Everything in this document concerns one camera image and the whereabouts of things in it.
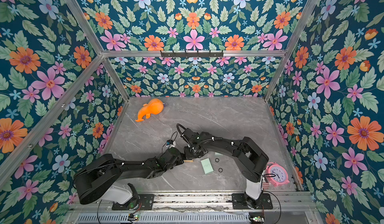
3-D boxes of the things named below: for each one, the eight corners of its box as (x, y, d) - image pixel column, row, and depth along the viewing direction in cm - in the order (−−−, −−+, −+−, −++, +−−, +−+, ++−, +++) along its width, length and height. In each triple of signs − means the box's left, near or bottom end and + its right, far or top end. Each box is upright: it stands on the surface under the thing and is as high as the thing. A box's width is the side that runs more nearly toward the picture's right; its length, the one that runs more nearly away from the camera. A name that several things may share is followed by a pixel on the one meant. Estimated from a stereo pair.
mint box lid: (205, 174, 84) (205, 173, 82) (200, 161, 89) (200, 160, 87) (213, 171, 85) (214, 170, 83) (209, 158, 90) (209, 157, 88)
